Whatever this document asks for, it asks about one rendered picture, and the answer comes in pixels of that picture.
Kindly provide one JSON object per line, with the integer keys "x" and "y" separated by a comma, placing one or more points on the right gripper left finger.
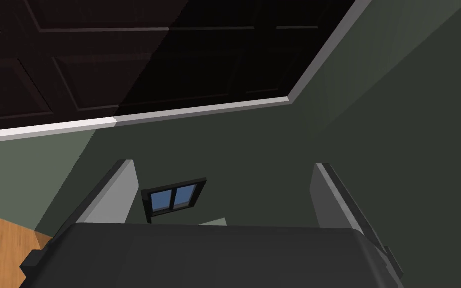
{"x": 110, "y": 200}

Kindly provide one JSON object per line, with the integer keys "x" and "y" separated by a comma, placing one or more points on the dark brown panelled door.
{"x": 134, "y": 56}

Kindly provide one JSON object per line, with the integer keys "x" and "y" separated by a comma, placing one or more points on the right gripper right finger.
{"x": 332, "y": 202}

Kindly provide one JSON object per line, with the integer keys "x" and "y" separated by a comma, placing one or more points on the black framed window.
{"x": 173, "y": 198}

